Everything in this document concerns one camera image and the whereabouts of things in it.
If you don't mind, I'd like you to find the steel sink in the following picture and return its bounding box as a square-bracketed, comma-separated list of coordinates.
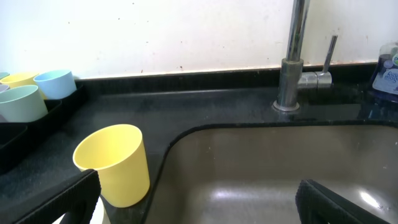
[144, 120, 398, 224]

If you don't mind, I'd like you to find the yellow cup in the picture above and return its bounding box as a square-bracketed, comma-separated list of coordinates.
[72, 123, 151, 208]
[0, 72, 48, 101]

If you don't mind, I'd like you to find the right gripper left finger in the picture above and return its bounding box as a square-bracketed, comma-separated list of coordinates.
[0, 169, 102, 224]

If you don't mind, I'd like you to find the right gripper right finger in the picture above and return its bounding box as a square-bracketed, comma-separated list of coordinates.
[295, 179, 393, 224]

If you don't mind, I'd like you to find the black tray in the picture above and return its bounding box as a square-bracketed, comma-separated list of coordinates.
[0, 81, 90, 175]

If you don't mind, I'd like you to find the blue cup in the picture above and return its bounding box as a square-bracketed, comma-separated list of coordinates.
[33, 69, 78, 100]

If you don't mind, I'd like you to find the grey cup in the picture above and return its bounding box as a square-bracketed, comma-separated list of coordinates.
[0, 83, 11, 123]

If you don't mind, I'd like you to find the blue soap bottle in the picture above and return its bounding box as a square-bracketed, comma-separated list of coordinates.
[368, 42, 398, 104]

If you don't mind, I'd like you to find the steel tap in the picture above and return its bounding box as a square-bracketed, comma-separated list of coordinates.
[272, 0, 339, 113]

